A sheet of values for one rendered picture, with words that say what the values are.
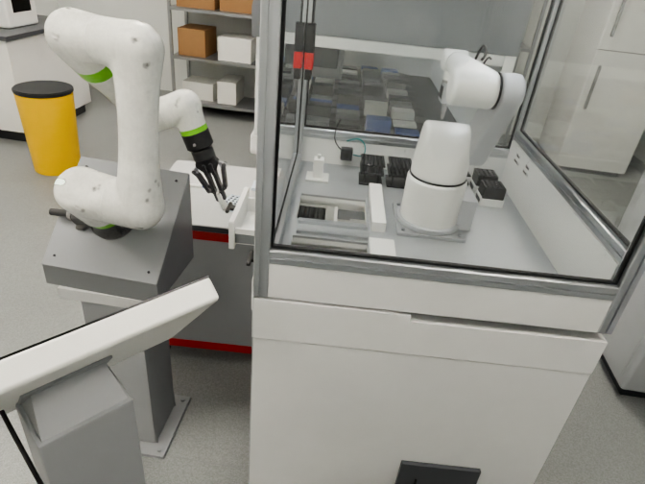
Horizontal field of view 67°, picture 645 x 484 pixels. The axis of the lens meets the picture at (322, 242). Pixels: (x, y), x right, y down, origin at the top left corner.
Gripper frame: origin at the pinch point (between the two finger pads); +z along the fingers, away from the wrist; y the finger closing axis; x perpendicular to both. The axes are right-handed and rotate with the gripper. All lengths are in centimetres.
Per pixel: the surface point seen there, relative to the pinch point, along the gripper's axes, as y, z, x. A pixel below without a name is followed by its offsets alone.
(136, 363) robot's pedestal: 38, 38, 35
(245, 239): -7.7, 10.9, 12.9
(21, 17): 226, -87, -293
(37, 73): 228, -42, -279
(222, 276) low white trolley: 17.0, 38.0, -11.1
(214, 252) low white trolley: 15.9, 26.0, -11.1
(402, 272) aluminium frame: -59, 7, 55
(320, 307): -36, 13, 55
